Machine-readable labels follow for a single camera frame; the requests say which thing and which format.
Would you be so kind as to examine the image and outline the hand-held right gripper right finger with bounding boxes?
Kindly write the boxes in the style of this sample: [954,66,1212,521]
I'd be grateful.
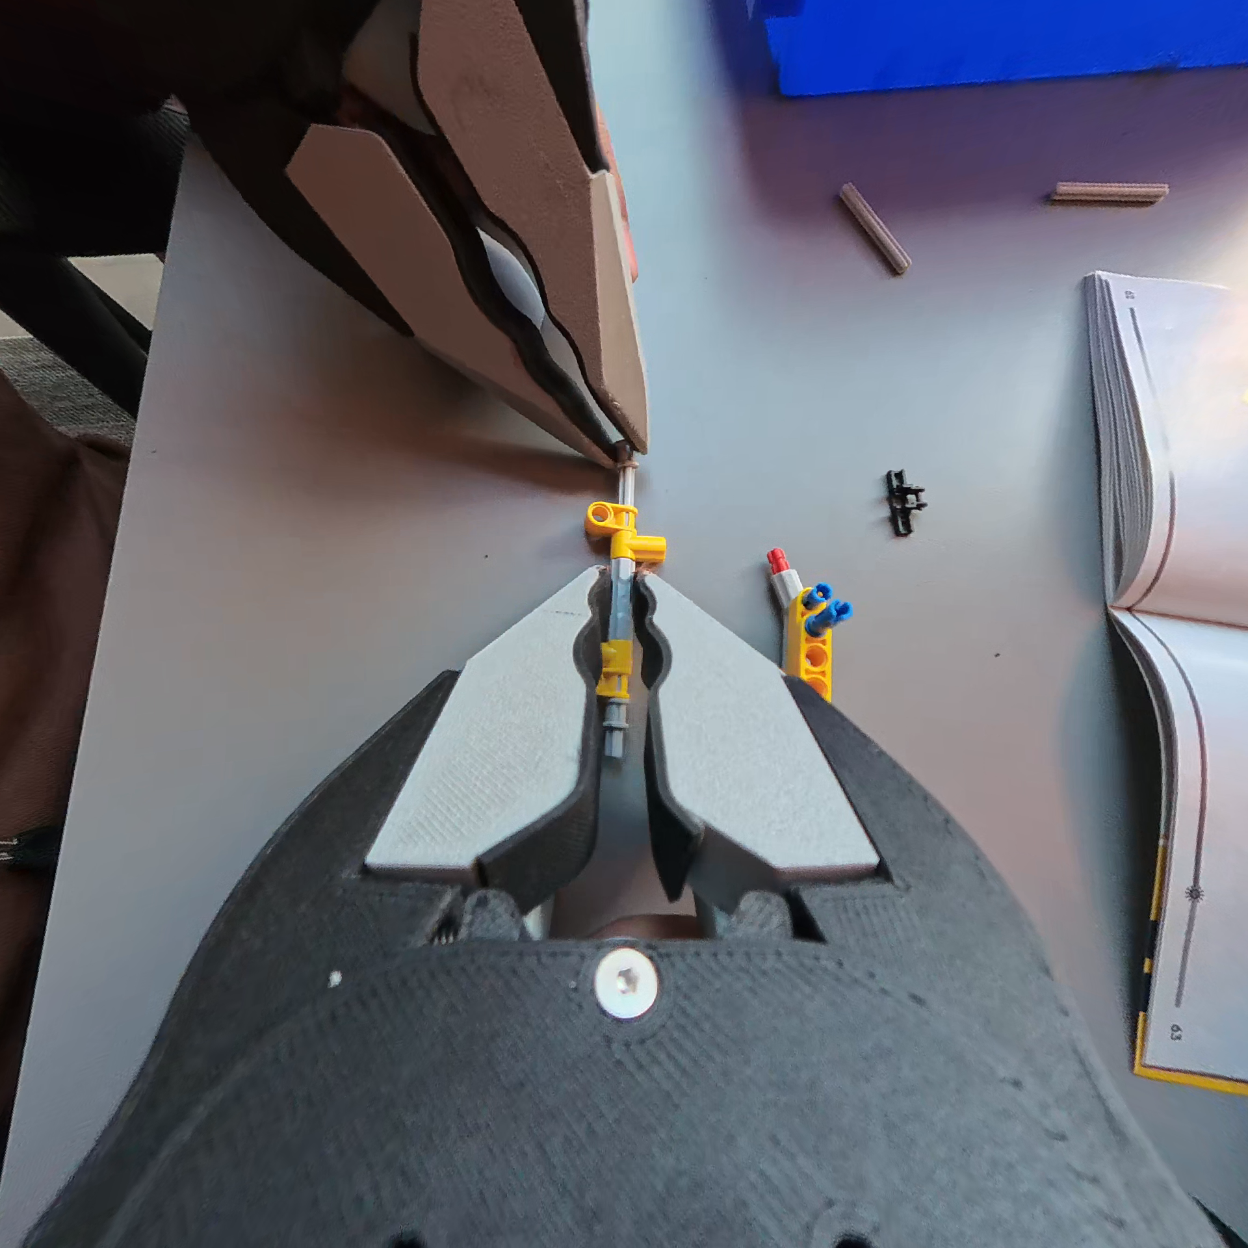
[632,571,883,919]

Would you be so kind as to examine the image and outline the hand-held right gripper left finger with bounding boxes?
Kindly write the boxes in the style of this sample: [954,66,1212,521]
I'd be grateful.
[361,564,607,915]

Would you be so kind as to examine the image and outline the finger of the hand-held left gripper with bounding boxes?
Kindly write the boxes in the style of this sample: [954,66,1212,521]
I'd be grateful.
[416,0,653,458]
[284,121,632,467]

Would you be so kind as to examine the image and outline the grey lego axle yellow connectors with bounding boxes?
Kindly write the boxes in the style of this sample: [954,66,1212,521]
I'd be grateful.
[581,458,668,762]

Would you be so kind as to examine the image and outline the blue plastic storage bin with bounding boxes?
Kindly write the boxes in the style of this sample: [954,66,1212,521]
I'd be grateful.
[761,0,1248,97]

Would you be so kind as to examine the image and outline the yellow lego beam blue pins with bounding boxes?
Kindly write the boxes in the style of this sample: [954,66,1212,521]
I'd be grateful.
[762,547,855,705]

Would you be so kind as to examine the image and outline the open lego instruction booklet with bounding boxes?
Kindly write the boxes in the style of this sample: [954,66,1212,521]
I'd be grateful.
[1080,267,1248,1096]

